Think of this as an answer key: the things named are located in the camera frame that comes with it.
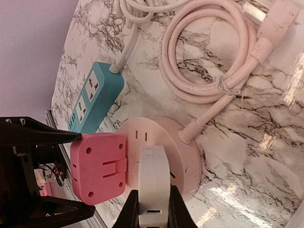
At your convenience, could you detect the white adapter plug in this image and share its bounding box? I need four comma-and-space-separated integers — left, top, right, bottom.
138, 146, 171, 228

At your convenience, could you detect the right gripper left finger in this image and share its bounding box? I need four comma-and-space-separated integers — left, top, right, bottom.
114, 190, 139, 228

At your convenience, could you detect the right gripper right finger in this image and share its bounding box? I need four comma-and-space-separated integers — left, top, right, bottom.
167, 185, 196, 228

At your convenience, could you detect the pink adapter plug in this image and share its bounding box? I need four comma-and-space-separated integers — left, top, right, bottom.
70, 133, 127, 205

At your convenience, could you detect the round pink socket base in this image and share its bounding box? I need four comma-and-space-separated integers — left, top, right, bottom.
117, 116, 202, 201

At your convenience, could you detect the teal power strip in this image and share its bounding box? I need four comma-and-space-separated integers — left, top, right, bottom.
68, 62, 124, 133

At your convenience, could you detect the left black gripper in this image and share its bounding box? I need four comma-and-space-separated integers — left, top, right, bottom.
0, 117, 95, 228

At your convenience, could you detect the white teal strip cord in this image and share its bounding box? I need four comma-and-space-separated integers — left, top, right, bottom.
109, 0, 190, 74

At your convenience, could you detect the pink coiled cord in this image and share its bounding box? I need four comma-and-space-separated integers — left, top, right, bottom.
158, 0, 300, 143

